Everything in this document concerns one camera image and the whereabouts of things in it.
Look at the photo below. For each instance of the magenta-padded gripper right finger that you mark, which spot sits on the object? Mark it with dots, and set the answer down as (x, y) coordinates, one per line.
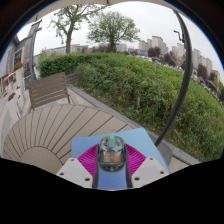
(148, 170)

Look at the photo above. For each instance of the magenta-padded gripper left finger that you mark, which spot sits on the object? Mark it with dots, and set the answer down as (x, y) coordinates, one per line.
(76, 170)

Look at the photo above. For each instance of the translucent green computer mouse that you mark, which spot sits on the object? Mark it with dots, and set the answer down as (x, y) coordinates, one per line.
(111, 154)

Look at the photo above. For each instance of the blue rectangular mouse pad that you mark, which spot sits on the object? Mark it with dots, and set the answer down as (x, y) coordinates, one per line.
(146, 141)

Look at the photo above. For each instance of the grey slatted wooden chair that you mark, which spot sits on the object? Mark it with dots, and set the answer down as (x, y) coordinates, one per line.
(49, 90)

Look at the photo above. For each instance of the white planter with red flowers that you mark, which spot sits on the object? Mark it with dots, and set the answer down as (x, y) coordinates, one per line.
(10, 106)

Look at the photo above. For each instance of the dark curved umbrella pole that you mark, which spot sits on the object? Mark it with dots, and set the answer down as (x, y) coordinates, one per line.
(186, 73)

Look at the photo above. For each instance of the grey storefront building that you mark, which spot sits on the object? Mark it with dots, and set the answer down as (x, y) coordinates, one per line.
(11, 63)

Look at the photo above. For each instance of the distant apartment buildings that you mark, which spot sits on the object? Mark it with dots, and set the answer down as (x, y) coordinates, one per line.
(156, 42)

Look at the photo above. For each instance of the tall grey sign pillar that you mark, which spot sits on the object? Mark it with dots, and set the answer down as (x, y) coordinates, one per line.
(31, 50)

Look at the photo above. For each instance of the thin-trunked leaning tree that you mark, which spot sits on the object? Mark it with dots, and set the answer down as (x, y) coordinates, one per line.
(68, 36)

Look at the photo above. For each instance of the round-crowned green tree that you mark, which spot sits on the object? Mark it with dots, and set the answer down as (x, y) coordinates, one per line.
(112, 28)

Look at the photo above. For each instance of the beige patio umbrella canopy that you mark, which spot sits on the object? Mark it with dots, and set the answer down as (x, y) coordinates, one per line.
(80, 2)

